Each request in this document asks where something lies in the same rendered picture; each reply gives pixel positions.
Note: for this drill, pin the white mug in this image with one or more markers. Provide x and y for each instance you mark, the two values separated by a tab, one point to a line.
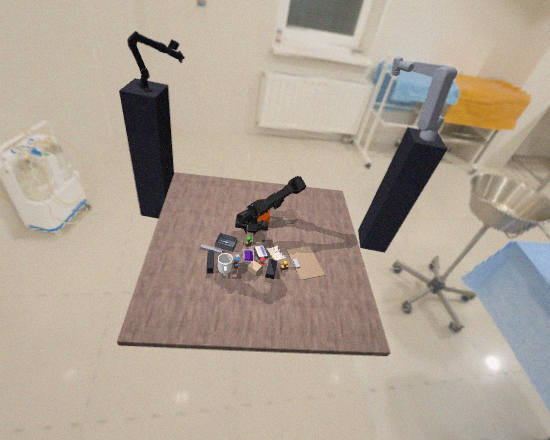
224	263

